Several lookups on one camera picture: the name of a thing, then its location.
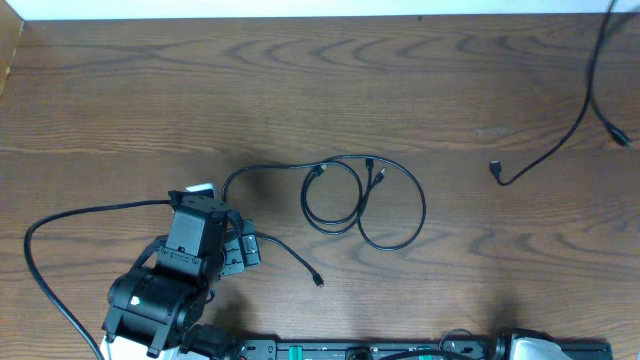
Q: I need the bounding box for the black usb cable separated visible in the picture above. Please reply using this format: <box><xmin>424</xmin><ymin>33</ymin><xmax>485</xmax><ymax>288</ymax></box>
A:
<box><xmin>489</xmin><ymin>0</ymin><xmax>634</xmax><ymax>187</ymax></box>

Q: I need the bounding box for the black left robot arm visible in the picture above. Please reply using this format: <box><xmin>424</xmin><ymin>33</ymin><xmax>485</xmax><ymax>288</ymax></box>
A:
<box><xmin>101</xmin><ymin>190</ymin><xmax>261</xmax><ymax>359</ymax></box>

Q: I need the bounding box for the wooden panel at left edge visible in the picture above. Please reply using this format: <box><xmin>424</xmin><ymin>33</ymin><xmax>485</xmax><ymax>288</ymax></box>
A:
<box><xmin>0</xmin><ymin>0</ymin><xmax>24</xmax><ymax>93</ymax></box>

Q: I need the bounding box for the black left camera cable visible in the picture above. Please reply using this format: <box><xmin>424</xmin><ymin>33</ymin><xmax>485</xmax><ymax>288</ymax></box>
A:
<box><xmin>23</xmin><ymin>198</ymin><xmax>174</xmax><ymax>360</ymax></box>

